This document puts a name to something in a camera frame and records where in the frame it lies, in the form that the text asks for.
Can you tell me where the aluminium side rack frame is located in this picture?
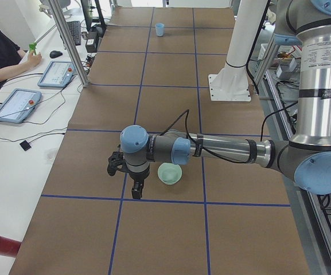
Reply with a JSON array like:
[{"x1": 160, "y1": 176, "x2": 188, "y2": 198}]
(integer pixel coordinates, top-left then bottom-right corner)
[{"x1": 255, "y1": 38, "x2": 331, "y2": 274}]

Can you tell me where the green toy figure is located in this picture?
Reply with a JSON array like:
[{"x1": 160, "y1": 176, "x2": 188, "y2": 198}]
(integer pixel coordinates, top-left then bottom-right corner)
[{"x1": 29, "y1": 42, "x2": 37, "y2": 55}]

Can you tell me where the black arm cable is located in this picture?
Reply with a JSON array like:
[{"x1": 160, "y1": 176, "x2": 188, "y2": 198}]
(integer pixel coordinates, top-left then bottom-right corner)
[{"x1": 159, "y1": 109, "x2": 298, "y2": 164}]

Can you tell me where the teach pendant tablet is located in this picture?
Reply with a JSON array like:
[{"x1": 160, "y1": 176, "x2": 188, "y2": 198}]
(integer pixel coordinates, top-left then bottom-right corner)
[
  {"x1": 0, "y1": 88, "x2": 42, "y2": 124},
  {"x1": 37, "y1": 61, "x2": 76, "y2": 88}
]

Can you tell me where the black keyboard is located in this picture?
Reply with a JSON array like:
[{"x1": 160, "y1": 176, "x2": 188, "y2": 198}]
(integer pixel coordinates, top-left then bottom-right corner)
[{"x1": 66, "y1": 21, "x2": 81, "y2": 46}]

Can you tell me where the near teach pendant tablet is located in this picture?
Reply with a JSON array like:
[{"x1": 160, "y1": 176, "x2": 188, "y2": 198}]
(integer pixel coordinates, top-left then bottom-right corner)
[{"x1": 0, "y1": 88, "x2": 42, "y2": 124}]

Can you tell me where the small black box device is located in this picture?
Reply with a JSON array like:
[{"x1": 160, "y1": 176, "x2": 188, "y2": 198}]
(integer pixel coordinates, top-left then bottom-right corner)
[{"x1": 20, "y1": 140, "x2": 31, "y2": 151}]

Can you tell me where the aluminium frame post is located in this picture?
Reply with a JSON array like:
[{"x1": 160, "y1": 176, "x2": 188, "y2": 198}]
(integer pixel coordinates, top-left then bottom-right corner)
[{"x1": 48, "y1": 0, "x2": 89, "y2": 88}]

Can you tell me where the brown paper table cover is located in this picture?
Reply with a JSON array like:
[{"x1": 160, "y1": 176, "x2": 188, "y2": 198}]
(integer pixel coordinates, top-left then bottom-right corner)
[{"x1": 11, "y1": 7, "x2": 310, "y2": 274}]

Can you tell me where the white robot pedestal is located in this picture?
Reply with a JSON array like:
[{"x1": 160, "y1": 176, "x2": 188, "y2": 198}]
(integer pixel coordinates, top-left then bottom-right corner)
[{"x1": 208, "y1": 0, "x2": 269, "y2": 102}]

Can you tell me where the light blue cup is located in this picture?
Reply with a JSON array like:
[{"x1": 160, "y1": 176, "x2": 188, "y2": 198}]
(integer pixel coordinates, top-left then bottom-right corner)
[{"x1": 155, "y1": 22, "x2": 165, "y2": 37}]

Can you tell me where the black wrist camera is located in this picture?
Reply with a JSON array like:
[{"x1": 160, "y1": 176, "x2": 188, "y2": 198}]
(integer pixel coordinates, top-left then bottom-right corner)
[{"x1": 107, "y1": 151, "x2": 127, "y2": 176}]

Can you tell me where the black computer mouse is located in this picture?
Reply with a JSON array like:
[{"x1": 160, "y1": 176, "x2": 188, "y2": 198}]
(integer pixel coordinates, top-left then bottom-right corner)
[{"x1": 49, "y1": 50, "x2": 63, "y2": 58}]

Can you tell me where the far teach pendant tablet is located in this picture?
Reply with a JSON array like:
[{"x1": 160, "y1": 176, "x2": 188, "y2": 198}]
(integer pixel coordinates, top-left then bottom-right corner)
[{"x1": 37, "y1": 61, "x2": 76, "y2": 88}]

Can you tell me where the black power adapter box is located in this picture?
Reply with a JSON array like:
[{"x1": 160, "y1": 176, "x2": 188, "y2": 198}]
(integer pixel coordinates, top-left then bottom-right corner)
[{"x1": 85, "y1": 32, "x2": 99, "y2": 53}]

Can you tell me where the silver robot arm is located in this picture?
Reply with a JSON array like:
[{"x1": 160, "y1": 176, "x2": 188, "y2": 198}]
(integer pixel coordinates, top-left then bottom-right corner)
[{"x1": 118, "y1": 1, "x2": 331, "y2": 199}]

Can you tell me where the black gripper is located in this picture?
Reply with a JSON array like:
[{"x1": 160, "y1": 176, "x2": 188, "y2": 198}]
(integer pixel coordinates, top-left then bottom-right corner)
[{"x1": 126, "y1": 163, "x2": 150, "y2": 199}]

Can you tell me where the green ceramic bowl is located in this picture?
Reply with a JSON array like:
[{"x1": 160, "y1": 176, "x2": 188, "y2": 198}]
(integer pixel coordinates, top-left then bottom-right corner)
[{"x1": 157, "y1": 163, "x2": 182, "y2": 186}]

